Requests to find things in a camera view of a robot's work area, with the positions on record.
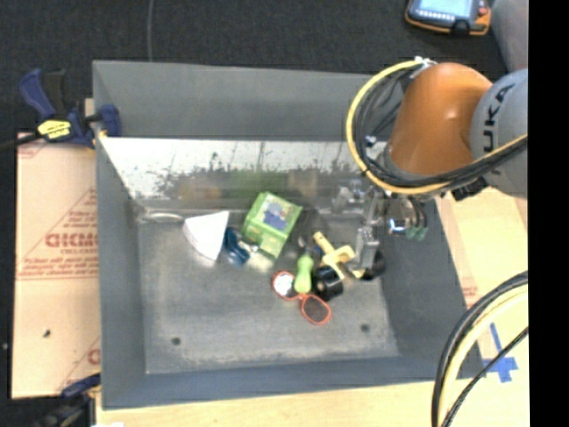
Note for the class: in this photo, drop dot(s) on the pale grey metal gripper finger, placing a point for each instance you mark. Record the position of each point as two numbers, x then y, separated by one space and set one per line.
367 252

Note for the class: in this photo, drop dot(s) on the pale yellow toy tool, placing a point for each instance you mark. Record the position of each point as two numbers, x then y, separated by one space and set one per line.
335 256

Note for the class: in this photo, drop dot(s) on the black cylinder roll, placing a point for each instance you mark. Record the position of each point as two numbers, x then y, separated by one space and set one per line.
328 284

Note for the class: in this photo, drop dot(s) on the dark blue toy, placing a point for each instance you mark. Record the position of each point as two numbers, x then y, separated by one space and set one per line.
235 247

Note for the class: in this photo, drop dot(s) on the small green bottle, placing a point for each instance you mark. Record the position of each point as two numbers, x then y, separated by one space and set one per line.
304 274

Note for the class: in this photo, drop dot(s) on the grey metal bin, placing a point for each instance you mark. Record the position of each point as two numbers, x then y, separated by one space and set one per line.
249 340

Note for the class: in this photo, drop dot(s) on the red sunglasses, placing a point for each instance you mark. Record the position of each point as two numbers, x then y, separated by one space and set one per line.
313 309

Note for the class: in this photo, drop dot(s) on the white cone-shaped object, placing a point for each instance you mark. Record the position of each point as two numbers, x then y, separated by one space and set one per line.
206 234

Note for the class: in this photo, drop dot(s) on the green printed box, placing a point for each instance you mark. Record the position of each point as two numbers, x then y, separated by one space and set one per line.
271 223

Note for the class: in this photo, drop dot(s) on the brown cardboard board, red print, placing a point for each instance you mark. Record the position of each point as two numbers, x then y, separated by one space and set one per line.
53 283

